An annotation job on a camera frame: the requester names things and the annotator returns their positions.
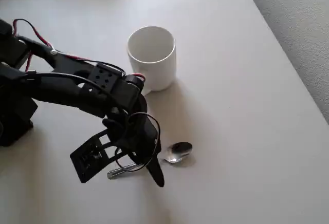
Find silver metal spoon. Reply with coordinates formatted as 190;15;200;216
107;141;193;180

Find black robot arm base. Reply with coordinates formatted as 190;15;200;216
0;98;34;147

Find white ceramic mug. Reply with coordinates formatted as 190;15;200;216
126;25;177;97

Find thin black camera cable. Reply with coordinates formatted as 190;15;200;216
23;62;161;170

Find red motor wire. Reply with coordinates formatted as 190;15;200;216
125;72;146;81
12;18;57;73

